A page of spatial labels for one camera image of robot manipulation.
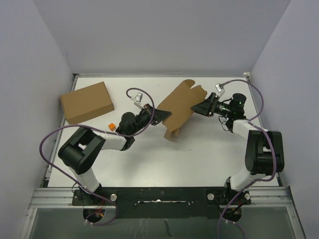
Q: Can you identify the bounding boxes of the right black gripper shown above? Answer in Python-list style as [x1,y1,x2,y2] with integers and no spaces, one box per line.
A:
[190,93,232,118]

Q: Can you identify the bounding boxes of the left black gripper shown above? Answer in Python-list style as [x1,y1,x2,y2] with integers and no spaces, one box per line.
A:
[130,103,171,135]

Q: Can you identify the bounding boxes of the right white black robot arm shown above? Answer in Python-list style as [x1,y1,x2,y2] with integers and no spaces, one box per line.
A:
[191,93,285,204]

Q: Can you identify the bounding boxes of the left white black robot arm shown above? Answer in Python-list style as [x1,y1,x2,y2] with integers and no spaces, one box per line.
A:
[58,104,172,205]

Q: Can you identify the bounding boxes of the closed brown cardboard box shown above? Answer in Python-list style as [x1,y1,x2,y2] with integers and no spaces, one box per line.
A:
[60,82,115,124]

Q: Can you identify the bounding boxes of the small orange cube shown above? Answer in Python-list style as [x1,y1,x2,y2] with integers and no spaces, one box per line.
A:
[108,123,116,131]

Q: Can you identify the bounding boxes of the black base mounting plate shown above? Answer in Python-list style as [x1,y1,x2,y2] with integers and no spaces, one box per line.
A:
[72,187,251,222]

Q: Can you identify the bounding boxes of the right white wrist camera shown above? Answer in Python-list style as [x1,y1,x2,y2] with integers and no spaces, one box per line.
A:
[215,83,225,98]

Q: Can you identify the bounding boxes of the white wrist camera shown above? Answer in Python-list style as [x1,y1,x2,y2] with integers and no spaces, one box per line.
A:
[215,83,225,98]
[131,93,144,110]

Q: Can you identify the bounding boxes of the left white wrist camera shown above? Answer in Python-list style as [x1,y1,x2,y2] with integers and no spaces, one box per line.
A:
[131,93,144,110]

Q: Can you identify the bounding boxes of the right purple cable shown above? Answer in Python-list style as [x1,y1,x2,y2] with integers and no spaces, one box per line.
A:
[216,79,278,239]

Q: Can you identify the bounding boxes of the purple cable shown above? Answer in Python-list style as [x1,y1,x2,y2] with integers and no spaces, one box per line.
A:
[216,79,278,239]
[39,87,158,226]

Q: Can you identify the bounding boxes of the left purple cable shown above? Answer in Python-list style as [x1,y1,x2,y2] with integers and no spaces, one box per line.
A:
[39,87,158,226]

